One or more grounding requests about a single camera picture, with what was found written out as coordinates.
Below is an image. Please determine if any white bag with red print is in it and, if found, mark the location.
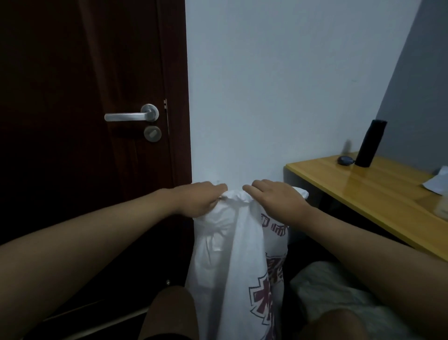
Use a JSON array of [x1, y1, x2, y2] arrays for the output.
[[184, 181, 310, 340]]

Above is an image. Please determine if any grey woven sack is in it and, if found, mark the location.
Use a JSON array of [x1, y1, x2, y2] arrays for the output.
[[289, 261, 420, 340]]

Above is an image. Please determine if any white tissue sheet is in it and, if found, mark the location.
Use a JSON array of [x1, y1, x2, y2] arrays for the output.
[[422, 166, 448, 195]]

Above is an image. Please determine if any dark brown wooden door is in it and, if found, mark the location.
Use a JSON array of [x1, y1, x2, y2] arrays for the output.
[[155, 0, 193, 190]]

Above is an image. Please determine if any person's left leg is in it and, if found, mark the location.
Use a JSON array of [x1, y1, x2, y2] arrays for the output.
[[138, 285, 200, 340]]

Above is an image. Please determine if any person's left forearm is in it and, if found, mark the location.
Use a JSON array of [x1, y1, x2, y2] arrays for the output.
[[0, 189, 182, 340]]

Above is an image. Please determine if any silver door handle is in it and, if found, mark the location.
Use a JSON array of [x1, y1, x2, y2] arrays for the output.
[[104, 103, 160, 123]]

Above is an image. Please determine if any person's right hand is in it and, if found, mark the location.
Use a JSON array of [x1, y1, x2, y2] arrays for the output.
[[242, 179, 314, 227]]

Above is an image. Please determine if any person's leg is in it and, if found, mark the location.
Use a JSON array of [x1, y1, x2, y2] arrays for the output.
[[138, 285, 200, 340], [297, 308, 368, 340]]

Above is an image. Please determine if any yellow wooden desk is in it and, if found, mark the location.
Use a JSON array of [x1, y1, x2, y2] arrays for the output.
[[285, 152, 448, 262]]

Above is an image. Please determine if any person's right forearm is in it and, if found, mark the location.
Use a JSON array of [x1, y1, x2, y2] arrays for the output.
[[302, 206, 448, 340]]

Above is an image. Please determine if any person's right leg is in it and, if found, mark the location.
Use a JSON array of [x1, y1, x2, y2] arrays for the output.
[[297, 308, 368, 340]]

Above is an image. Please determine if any black cylindrical bottle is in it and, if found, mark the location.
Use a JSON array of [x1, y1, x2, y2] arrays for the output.
[[354, 119, 388, 168]]

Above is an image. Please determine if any silver thumb-turn lock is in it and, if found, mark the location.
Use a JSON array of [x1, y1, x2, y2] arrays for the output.
[[144, 126, 163, 143]]

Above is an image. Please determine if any person's left hand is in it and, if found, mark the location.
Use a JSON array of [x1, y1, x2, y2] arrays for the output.
[[171, 181, 229, 219]]

